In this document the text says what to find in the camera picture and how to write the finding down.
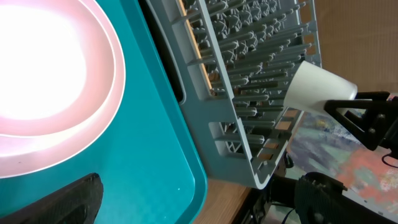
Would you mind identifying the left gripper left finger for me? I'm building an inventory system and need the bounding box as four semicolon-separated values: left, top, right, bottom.
1;173;104;224

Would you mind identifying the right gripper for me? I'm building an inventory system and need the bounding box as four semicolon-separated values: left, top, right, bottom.
324;91;397;151

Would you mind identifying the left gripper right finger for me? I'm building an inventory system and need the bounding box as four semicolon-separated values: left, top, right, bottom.
294;175;397;224

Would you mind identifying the white paper cup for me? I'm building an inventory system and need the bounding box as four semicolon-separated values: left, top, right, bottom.
283;61;358;117

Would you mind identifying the grey dishwasher rack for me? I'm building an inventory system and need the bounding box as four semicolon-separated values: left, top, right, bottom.
139;0;321;189

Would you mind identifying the teal serving tray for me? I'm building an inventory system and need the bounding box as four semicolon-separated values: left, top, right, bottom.
1;0;207;223

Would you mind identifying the pink plate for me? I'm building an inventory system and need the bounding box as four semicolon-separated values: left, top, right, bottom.
1;0;126;178

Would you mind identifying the wooden chopstick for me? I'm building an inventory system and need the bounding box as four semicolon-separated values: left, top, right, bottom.
184;19;212;91

